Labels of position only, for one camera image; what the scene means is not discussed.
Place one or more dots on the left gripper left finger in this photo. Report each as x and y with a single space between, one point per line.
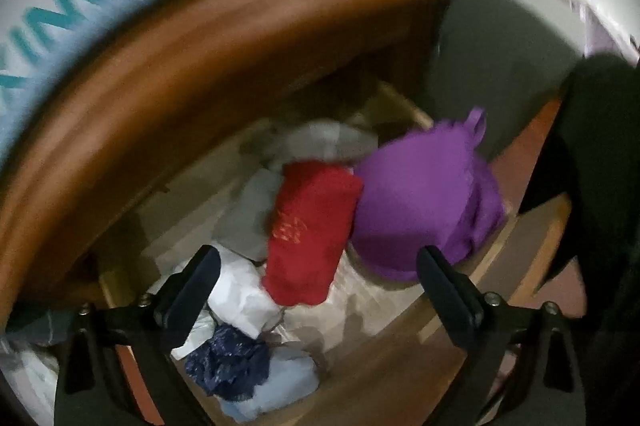
92 386

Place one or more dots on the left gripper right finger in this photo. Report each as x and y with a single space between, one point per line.
520 363

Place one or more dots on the light blue underwear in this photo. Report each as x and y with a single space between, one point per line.
293 375

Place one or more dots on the purple bra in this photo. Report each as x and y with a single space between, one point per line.
427 188

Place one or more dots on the red underwear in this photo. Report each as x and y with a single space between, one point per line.
310 227

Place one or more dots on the dark navy lace underwear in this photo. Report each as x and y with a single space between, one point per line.
229 365

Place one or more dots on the white folded underwear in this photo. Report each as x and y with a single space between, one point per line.
238 299

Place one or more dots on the wooden drawer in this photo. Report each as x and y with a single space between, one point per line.
382 355

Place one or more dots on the light grey patterned underwear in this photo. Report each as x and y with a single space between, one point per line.
244 226

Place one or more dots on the white floral bedsheet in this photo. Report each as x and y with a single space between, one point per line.
32 374

